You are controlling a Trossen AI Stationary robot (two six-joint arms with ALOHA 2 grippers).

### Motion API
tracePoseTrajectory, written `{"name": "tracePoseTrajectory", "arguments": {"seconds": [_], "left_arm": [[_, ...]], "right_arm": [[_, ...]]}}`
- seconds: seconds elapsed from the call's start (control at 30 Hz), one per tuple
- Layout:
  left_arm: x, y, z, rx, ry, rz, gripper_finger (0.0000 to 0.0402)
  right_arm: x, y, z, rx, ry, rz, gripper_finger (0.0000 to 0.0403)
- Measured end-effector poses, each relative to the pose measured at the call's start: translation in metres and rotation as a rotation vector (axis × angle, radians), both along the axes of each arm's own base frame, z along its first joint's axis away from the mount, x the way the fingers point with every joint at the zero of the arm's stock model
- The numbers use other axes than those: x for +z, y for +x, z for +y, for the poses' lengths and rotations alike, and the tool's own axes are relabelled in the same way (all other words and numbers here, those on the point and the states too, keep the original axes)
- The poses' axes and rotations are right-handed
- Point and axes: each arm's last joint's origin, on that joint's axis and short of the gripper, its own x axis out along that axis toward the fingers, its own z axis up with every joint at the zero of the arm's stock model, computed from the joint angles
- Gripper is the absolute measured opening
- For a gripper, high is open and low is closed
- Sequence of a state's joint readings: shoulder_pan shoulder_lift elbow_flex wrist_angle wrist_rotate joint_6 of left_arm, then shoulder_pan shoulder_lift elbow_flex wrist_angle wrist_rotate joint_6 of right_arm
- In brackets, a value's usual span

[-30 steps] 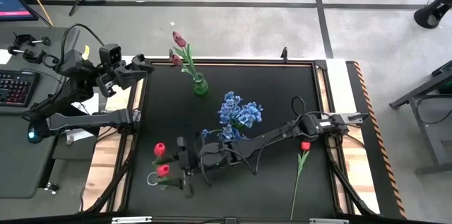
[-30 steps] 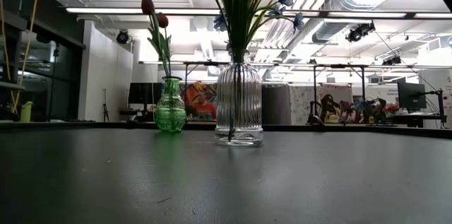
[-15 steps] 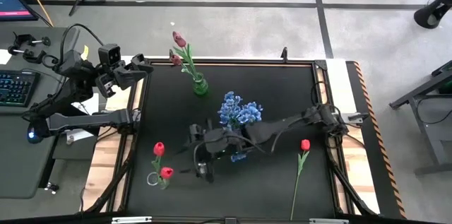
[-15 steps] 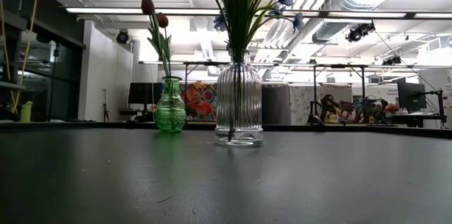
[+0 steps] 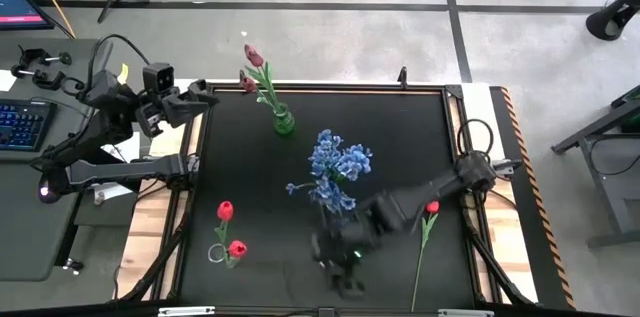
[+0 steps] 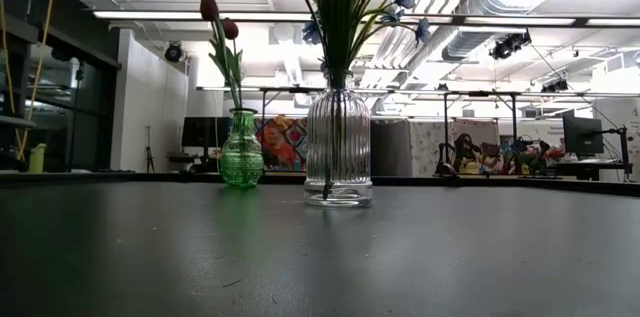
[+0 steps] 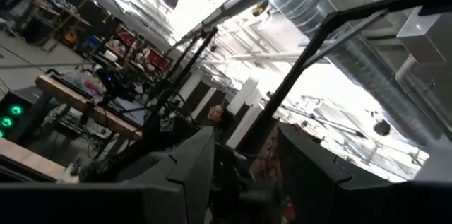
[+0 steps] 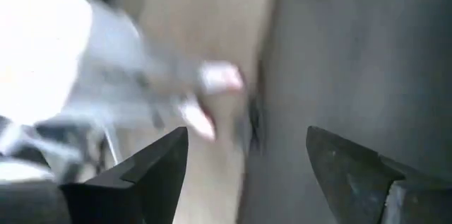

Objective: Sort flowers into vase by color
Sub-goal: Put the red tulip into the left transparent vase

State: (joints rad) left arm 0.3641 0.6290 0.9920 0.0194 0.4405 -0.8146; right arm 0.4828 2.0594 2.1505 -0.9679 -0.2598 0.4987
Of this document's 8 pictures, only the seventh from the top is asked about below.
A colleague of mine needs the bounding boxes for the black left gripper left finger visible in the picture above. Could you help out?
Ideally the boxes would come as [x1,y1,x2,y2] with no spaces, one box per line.
[121,126,216,224]

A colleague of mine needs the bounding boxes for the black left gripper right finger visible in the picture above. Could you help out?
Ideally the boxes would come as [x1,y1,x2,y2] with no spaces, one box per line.
[277,121,407,224]

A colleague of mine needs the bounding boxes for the person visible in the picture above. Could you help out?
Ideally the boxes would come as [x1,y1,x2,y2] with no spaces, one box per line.
[203,105,255,189]

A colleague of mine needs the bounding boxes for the white column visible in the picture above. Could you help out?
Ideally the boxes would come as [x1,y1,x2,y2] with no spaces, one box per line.
[225,77,263,150]

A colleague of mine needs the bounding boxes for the black background rig posts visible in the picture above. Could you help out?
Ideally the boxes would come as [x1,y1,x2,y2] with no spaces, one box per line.
[150,27,220,121]

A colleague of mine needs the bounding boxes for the shelf with red bins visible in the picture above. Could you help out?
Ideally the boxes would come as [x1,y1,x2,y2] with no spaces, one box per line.
[105,22,173,73]

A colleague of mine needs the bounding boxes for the wooden workbench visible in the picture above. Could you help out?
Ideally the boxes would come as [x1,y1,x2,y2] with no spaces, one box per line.
[34,73,144,143]

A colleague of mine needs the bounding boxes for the light wooden board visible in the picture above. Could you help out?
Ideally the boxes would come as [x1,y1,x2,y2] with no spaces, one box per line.
[0,138,80,184]

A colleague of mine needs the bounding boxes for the white ceiling unit box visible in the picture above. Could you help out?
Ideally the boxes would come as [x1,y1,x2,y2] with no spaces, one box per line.
[395,4,452,65]

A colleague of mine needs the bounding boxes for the computer with green fans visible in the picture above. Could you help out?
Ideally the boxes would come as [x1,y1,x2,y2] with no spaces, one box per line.
[0,91,43,144]

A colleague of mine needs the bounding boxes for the black dome camera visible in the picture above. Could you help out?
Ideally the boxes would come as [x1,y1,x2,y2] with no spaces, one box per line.
[373,119,392,137]

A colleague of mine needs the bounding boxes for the silver ribbed ventilation duct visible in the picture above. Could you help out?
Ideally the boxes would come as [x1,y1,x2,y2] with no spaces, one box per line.
[328,36,446,147]
[267,0,335,40]

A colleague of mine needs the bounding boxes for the black overhead rig frame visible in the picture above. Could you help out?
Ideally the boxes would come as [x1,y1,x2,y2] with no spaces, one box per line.
[235,0,452,155]

